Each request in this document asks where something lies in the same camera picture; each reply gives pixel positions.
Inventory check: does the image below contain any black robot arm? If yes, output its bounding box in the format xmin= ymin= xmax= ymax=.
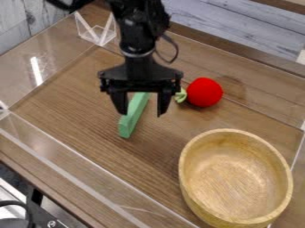
xmin=98 ymin=0 xmax=183 ymax=116

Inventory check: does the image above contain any brown wooden bowl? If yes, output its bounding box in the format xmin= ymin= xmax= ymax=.
xmin=179 ymin=128 xmax=293 ymax=228

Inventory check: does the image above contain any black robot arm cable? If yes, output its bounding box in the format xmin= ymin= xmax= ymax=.
xmin=154 ymin=32 xmax=179 ymax=64

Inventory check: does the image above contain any red plush strawberry toy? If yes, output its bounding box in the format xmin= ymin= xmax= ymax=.
xmin=174 ymin=77 xmax=223 ymax=108

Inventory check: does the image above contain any clear acrylic wall panel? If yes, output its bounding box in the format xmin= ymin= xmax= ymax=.
xmin=0 ymin=105 xmax=198 ymax=228

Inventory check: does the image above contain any green rectangular block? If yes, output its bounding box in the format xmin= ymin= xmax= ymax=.
xmin=118 ymin=93 xmax=150 ymax=138

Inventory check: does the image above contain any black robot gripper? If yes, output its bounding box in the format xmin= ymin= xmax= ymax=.
xmin=98 ymin=55 xmax=183 ymax=116

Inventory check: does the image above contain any black cable at table corner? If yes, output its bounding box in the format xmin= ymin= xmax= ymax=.
xmin=0 ymin=200 xmax=35 ymax=228

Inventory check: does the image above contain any clear acrylic corner bracket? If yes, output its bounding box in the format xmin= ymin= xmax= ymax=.
xmin=73 ymin=12 xmax=116 ymax=47

